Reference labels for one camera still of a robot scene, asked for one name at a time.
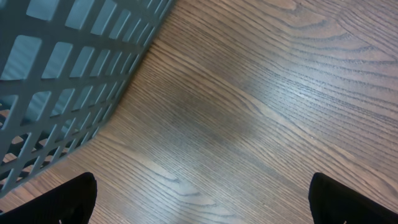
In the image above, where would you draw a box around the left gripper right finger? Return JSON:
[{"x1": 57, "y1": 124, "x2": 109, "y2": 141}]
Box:
[{"x1": 308, "y1": 172, "x2": 397, "y2": 224}]

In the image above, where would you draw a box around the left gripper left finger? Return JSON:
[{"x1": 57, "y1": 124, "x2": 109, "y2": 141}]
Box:
[{"x1": 1, "y1": 172, "x2": 98, "y2": 224}]

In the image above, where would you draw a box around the grey plastic shopping basket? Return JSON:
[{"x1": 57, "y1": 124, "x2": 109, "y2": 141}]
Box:
[{"x1": 1, "y1": 0, "x2": 174, "y2": 195}]

